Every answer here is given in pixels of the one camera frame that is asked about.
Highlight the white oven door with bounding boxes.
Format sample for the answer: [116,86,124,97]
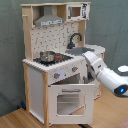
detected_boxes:
[49,84,94,124]

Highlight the right oven knob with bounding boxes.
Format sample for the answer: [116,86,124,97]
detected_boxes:
[72,66,78,72]

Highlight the wooden toy kitchen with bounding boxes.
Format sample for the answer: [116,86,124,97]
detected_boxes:
[22,2,105,127]

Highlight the grey range hood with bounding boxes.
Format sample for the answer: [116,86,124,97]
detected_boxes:
[35,5,64,27]

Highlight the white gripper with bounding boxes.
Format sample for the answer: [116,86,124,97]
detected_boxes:
[83,51,106,75]

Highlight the left oven knob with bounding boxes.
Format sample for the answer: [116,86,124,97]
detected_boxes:
[54,73,60,79]

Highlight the white dishwasher door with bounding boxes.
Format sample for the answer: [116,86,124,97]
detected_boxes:
[79,55,103,101]

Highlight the grey toy sink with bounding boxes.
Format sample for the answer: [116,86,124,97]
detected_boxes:
[66,47,94,56]

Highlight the oven knob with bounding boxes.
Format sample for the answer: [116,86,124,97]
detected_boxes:
[72,66,78,72]
[54,73,60,79]

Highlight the black toy stovetop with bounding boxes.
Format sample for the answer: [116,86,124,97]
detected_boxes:
[34,53,71,66]

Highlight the silver toy pot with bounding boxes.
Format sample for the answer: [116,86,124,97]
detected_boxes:
[40,51,55,62]

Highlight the toy microwave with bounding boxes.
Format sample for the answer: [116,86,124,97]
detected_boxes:
[67,3,90,21]

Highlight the black toy faucet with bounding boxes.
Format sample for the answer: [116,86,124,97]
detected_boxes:
[67,33,82,49]

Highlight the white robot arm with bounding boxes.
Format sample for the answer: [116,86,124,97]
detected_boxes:
[83,51,128,98]

